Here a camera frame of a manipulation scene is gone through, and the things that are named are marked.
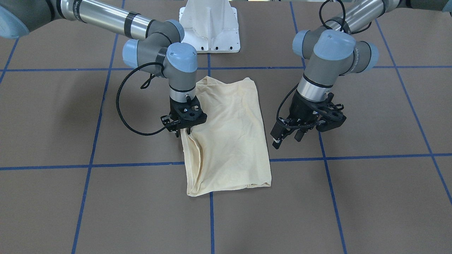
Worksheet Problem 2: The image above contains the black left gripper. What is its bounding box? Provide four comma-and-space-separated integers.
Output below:
270, 91, 320, 149

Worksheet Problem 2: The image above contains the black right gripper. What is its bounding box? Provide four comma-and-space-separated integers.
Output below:
160, 98, 192, 137

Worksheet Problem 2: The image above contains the cream long-sleeve printed shirt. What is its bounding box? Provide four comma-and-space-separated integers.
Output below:
181, 77, 272, 197

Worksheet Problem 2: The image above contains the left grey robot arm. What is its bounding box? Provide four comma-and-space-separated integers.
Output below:
270, 0, 451, 149

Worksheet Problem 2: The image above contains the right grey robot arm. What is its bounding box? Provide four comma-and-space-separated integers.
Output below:
0, 0, 207, 136

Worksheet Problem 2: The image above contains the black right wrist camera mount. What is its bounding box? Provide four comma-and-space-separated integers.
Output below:
176, 96, 208, 129

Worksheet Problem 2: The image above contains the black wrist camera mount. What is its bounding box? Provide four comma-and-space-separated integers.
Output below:
176, 96, 208, 129
314, 93, 346, 132

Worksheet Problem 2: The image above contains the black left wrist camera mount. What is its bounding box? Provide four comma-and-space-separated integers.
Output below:
314, 93, 346, 132

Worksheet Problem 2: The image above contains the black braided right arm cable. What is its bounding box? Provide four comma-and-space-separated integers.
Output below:
116, 62, 170, 136

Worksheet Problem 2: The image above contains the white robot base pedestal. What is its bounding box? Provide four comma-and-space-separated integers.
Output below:
179, 0, 241, 54

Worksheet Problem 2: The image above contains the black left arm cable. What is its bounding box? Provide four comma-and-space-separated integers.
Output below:
276, 0, 371, 122

